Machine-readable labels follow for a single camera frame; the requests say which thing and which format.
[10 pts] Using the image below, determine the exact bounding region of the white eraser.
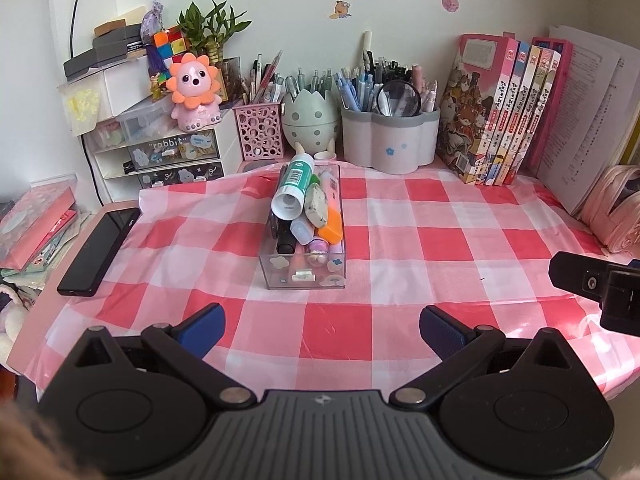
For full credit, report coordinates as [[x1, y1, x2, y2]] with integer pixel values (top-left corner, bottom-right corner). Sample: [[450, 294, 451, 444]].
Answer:
[[305, 182, 328, 226]]

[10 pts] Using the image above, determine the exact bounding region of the glass plant vase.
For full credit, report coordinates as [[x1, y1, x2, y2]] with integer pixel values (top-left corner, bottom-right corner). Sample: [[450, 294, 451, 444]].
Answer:
[[220, 57, 242, 103]]

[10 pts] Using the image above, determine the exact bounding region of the orange highlighter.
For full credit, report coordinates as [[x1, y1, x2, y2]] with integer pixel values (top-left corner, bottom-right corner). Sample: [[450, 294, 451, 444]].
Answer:
[[316, 172, 346, 245]]

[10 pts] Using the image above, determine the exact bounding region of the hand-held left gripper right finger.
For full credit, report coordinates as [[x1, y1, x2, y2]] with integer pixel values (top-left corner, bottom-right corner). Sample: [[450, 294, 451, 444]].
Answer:
[[387, 304, 581, 409]]

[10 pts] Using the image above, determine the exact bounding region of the white desktop drawer organizer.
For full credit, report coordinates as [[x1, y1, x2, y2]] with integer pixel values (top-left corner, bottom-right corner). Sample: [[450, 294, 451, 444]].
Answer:
[[82, 110, 241, 191]]

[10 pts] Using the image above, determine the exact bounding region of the black smartphone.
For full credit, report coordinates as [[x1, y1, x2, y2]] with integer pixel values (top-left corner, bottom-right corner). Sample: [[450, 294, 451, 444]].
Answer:
[[56, 207, 142, 297]]

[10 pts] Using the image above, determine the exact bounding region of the white plush toy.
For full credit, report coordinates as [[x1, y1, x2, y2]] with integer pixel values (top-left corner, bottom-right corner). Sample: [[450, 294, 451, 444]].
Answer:
[[0, 282, 36, 361]]

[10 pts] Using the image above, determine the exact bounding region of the green bamboo plant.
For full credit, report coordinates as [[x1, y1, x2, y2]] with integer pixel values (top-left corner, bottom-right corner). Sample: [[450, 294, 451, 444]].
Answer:
[[177, 0, 251, 66]]

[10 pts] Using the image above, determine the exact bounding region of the open white paper book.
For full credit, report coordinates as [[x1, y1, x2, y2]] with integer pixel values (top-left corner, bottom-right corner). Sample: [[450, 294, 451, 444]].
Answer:
[[535, 25, 640, 216]]

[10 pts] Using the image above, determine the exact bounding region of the white green glue stick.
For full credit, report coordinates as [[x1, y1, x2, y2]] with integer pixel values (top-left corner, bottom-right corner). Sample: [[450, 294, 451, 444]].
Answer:
[[271, 152, 317, 222]]

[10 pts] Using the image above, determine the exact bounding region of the black cap marker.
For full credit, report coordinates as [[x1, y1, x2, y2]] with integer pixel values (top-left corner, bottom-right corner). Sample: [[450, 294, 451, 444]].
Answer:
[[274, 220, 298, 256]]

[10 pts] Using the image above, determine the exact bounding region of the clear plastic drawer box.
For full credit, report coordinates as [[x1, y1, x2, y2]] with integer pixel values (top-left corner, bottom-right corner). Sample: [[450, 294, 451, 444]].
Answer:
[[115, 95, 173, 143]]

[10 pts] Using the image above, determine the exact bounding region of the clear plastic storage box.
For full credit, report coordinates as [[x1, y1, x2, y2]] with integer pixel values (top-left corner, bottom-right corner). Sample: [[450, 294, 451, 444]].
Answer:
[[258, 162, 347, 291]]

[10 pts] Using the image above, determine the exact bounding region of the black magnifying glass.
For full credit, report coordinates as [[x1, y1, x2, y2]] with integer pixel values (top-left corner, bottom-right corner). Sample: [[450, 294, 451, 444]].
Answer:
[[376, 80, 422, 118]]

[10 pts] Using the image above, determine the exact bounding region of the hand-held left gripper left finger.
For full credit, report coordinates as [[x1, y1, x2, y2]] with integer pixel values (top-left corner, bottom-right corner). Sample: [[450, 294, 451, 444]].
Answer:
[[62, 302, 258, 409]]

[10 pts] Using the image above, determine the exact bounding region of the bundle of assorted pens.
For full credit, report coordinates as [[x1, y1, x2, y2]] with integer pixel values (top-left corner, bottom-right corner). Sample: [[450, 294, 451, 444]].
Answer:
[[336, 30, 440, 113], [285, 67, 336, 100], [242, 50, 286, 107]]

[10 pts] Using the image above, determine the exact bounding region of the pink gift box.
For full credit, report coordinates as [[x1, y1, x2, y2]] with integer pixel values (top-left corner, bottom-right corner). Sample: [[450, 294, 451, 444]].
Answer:
[[0, 175, 81, 271]]

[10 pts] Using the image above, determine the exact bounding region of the pink perforated pen holder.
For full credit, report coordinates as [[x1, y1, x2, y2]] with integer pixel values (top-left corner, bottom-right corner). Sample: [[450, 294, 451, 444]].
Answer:
[[233, 101, 286, 161]]

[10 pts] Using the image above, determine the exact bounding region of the egg-shaped pen holder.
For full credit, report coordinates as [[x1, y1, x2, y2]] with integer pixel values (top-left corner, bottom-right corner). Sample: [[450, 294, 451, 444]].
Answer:
[[282, 87, 343, 161]]

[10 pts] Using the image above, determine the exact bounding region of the pink lion toy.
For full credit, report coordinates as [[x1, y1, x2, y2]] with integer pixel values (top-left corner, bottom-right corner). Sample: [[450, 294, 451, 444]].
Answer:
[[167, 52, 223, 133]]

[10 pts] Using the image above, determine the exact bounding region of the grey flower-shaped pen holder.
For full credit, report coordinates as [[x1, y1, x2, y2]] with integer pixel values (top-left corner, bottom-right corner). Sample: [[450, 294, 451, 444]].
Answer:
[[341, 105, 442, 175]]

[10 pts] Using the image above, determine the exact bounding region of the black cable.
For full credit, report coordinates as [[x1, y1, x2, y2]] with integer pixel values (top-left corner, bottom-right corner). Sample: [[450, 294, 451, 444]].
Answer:
[[69, 0, 85, 58]]

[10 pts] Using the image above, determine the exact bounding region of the white cardboard box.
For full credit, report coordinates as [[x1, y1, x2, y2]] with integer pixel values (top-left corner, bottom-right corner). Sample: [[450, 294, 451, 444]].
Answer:
[[102, 65, 173, 121]]

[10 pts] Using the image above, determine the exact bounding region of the red white checkered tablecloth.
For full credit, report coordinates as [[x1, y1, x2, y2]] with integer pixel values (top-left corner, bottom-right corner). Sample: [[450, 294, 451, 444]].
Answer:
[[20, 160, 640, 401]]

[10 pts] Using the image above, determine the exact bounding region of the colourful puzzle cube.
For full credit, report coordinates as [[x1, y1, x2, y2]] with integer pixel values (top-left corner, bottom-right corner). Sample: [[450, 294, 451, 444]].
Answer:
[[152, 25, 187, 58]]

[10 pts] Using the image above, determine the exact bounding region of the small doll figurine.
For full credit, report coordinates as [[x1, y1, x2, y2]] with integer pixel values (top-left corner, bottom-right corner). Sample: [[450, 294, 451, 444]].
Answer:
[[147, 45, 171, 101]]

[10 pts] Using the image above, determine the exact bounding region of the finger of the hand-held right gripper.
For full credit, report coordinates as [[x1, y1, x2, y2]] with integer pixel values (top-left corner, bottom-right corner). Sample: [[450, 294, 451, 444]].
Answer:
[[548, 251, 640, 336]]

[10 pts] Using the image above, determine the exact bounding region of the purple hanging charm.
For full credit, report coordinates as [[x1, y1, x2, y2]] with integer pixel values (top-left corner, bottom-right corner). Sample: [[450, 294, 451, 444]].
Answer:
[[141, 2, 166, 36]]

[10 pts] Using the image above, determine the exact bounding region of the clear bag of yellow clips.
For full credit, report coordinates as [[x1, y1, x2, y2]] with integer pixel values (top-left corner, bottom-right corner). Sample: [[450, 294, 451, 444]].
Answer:
[[65, 87, 101, 133]]

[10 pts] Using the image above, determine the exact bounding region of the person's left forearm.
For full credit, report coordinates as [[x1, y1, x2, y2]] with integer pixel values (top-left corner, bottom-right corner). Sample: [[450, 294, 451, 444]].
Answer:
[[0, 400, 76, 480]]

